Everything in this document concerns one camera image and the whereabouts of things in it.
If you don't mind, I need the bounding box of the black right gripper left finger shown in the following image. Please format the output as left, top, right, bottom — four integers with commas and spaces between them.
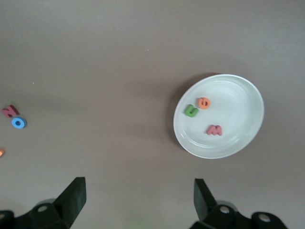
0, 177, 86, 229

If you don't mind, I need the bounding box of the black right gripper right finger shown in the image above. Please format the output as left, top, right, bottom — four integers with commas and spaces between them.
190, 178, 289, 229

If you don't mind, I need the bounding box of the pink foam letter w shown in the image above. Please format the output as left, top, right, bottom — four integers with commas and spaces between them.
206, 124, 223, 137

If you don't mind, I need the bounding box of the green foam letter u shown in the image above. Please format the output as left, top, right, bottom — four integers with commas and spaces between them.
183, 104, 199, 118

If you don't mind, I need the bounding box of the orange foam letter e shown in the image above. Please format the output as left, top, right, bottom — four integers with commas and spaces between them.
197, 97, 212, 110

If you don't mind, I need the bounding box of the blue foam letter o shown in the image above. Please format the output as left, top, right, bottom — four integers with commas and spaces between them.
11, 116, 28, 129

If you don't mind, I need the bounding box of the beige brown plate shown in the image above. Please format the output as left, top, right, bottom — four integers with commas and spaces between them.
173, 73, 265, 160

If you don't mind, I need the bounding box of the dark red foam letter z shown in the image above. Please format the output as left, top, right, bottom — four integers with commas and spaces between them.
0, 104, 20, 118

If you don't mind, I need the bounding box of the brown table cover sheet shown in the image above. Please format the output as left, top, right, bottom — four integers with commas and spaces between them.
0, 0, 305, 229

